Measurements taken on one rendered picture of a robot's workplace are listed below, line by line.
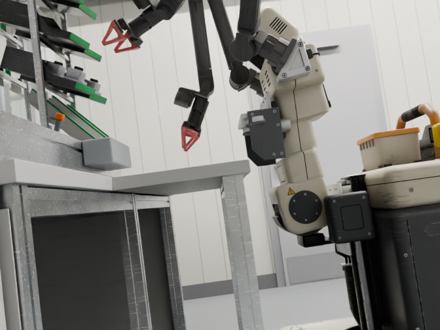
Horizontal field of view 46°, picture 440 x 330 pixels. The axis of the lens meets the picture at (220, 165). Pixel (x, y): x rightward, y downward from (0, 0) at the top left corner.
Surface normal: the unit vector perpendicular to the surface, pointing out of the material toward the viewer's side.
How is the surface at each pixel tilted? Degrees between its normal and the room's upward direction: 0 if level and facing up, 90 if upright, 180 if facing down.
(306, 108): 90
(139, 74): 90
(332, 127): 90
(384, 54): 90
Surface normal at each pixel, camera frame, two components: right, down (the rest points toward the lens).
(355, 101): 0.00, -0.07
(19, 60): -0.21, -0.04
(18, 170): 0.99, -0.14
